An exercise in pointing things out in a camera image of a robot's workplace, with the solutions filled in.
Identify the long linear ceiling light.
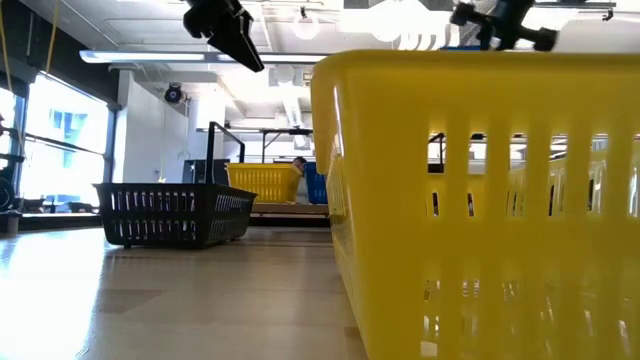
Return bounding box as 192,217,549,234
78,48,329,65

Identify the wooden shelf black metal frame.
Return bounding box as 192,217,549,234
202,121,446,232

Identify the large window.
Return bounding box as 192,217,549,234
0,74,119,216

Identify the black computer monitor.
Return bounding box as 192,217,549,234
182,158,231,185

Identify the yellow hanging cable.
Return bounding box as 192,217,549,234
45,0,60,75

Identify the black plastic basket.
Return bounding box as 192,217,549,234
93,182,259,250

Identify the black metal rig frame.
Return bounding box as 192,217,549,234
0,212,331,232

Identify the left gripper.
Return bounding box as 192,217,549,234
182,0,265,74

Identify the yellow plastic basket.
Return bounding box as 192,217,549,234
225,162,304,170
309,48,640,360
227,166,303,205

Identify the white coiled cable ring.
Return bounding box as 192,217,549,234
292,5,321,41

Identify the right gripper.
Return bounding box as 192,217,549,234
448,0,560,53

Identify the white ceiling pipe bundle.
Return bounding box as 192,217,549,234
397,23,461,51

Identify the black wheeled equipment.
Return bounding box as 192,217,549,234
0,149,25,214

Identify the white ceiling vent duct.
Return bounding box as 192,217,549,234
268,64,314,150

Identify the black metal rack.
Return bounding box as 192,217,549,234
261,127,314,164

